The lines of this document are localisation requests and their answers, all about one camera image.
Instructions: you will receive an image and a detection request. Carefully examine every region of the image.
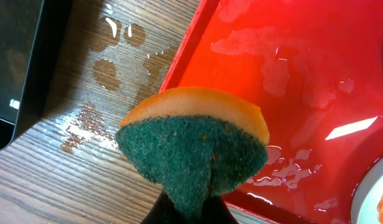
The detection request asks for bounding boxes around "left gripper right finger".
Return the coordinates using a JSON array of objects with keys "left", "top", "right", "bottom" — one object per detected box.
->
[{"left": 199, "top": 196, "right": 238, "bottom": 224}]

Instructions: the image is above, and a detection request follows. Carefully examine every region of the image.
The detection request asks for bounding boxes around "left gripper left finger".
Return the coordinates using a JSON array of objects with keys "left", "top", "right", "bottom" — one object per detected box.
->
[{"left": 141, "top": 191, "right": 182, "bottom": 224}]

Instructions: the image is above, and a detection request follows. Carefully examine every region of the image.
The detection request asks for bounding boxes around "green and orange sponge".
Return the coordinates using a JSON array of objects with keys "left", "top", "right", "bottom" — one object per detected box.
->
[{"left": 115, "top": 87, "right": 270, "bottom": 220}]

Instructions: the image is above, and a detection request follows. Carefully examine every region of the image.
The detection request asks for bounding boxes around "light blue plate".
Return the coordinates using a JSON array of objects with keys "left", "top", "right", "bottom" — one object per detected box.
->
[{"left": 351, "top": 158, "right": 383, "bottom": 224}]

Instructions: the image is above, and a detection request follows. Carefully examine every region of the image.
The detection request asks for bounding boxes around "red plastic tray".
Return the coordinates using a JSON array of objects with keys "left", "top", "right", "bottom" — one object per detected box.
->
[{"left": 162, "top": 0, "right": 383, "bottom": 223}]

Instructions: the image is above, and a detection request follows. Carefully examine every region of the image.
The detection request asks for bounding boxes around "black water tray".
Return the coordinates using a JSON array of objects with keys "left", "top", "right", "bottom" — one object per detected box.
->
[{"left": 0, "top": 0, "right": 73, "bottom": 151}]

